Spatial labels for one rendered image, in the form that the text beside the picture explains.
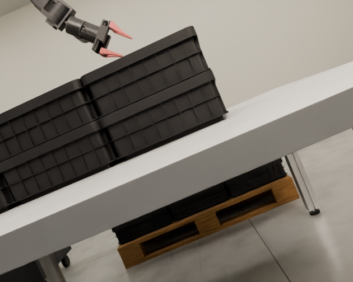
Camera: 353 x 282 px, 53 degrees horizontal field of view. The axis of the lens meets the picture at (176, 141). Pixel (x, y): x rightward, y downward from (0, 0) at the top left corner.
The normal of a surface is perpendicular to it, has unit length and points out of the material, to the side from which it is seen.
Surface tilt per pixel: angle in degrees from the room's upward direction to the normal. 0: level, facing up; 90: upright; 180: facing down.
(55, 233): 90
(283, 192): 90
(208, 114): 90
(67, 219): 90
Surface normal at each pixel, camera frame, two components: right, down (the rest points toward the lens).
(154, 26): -0.02, 0.06
